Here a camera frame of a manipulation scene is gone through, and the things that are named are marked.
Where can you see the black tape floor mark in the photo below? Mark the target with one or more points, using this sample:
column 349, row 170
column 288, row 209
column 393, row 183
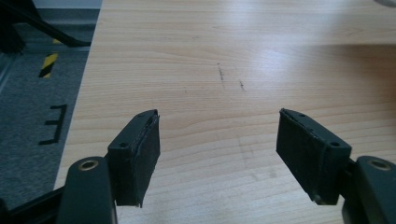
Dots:
column 57, row 124

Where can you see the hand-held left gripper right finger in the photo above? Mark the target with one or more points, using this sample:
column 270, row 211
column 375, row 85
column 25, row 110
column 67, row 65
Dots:
column 306, row 155

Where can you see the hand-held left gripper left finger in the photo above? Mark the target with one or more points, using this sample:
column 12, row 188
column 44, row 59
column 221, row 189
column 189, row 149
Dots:
column 134, row 161

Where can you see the yellow and black floor tape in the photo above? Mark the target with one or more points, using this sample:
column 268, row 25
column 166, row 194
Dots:
column 48, row 64

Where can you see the black metal stand base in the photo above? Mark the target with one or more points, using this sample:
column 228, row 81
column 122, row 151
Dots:
column 18, row 21

